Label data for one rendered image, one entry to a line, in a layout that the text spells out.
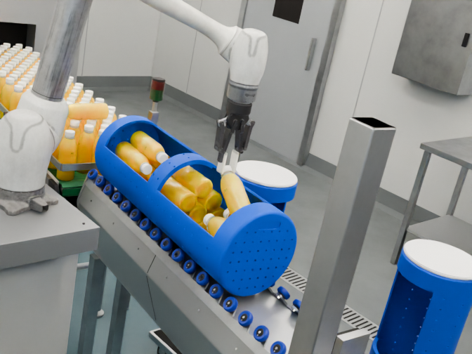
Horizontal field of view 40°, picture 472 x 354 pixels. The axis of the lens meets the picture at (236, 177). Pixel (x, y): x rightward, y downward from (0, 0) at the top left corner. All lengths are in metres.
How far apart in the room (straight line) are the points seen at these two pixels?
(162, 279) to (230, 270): 0.35
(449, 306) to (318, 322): 1.16
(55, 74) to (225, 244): 0.76
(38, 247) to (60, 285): 0.29
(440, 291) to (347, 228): 1.20
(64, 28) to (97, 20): 5.43
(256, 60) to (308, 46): 4.30
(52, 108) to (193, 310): 0.77
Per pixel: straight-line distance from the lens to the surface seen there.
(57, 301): 2.19
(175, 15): 1.97
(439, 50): 5.23
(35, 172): 2.01
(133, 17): 7.76
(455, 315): 2.41
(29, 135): 1.97
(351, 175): 1.15
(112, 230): 2.46
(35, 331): 2.21
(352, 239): 1.20
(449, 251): 2.51
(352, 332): 1.72
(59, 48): 2.11
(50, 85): 2.14
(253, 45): 1.91
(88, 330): 2.92
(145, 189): 2.20
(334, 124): 6.07
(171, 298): 2.13
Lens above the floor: 1.96
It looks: 20 degrees down
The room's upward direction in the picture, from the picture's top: 12 degrees clockwise
